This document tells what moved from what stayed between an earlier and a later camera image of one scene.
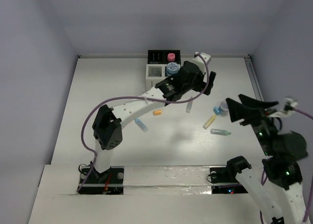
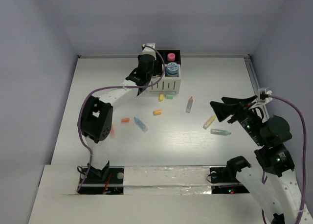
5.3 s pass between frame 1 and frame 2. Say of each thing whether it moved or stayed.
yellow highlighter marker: stayed
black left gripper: moved
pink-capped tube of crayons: stayed
